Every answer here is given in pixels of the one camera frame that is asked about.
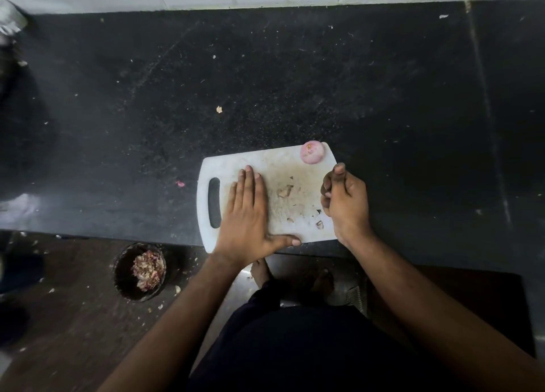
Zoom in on person's right hand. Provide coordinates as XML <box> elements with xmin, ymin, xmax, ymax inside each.
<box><xmin>320</xmin><ymin>162</ymin><xmax>375</xmax><ymax>250</ymax></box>

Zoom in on person's left hand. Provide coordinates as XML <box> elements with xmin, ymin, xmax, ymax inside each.
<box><xmin>212</xmin><ymin>165</ymin><xmax>302</xmax><ymax>269</ymax></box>

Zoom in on white plastic cutting board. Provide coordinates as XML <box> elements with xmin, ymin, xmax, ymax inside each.
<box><xmin>196</xmin><ymin>142</ymin><xmax>338</xmax><ymax>254</ymax></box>

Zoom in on small red onion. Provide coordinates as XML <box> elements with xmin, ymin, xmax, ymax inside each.
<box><xmin>300</xmin><ymin>140</ymin><xmax>326</xmax><ymax>166</ymax></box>

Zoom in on person's left forearm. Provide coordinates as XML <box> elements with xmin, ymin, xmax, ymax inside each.
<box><xmin>98</xmin><ymin>253</ymin><xmax>244</xmax><ymax>392</ymax></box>

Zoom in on person's right forearm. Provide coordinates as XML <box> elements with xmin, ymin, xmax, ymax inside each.
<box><xmin>345</xmin><ymin>233</ymin><xmax>545</xmax><ymax>392</ymax></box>

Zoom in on person's bare foot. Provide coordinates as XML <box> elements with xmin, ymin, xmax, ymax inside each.
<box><xmin>313</xmin><ymin>269</ymin><xmax>335</xmax><ymax>297</ymax></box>
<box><xmin>250</xmin><ymin>258</ymin><xmax>273</xmax><ymax>289</ymax></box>

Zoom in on black bowl of peels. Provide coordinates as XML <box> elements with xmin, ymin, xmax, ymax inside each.
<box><xmin>112</xmin><ymin>242</ymin><xmax>167</xmax><ymax>302</ymax></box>

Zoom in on person's navy shorts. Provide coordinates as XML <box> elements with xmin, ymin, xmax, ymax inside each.
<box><xmin>187</xmin><ymin>281</ymin><xmax>426</xmax><ymax>392</ymax></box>

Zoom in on grey ribbed floor mat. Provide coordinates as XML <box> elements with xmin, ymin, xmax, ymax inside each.
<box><xmin>347</xmin><ymin>285</ymin><xmax>368</xmax><ymax>316</ymax></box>

